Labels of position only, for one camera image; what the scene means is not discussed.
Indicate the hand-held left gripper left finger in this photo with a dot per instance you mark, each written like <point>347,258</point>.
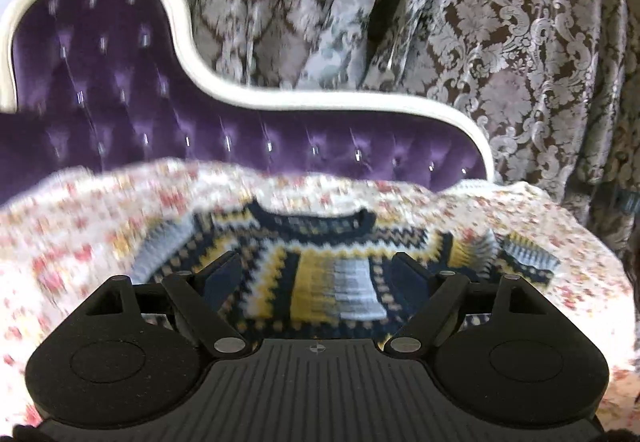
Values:
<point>221,283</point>

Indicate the brown silver damask curtain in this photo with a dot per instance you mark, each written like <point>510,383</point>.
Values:
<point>500,47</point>

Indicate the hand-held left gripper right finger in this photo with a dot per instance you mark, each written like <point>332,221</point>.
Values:
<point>407,278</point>

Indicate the purple tufted headboard white frame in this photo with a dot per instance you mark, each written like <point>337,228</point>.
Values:
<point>150,122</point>

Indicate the navy yellow patterned knit sweater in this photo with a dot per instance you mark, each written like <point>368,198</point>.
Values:
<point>320,272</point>

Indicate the floral bed sheet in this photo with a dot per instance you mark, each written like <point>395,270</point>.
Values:
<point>75,232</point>

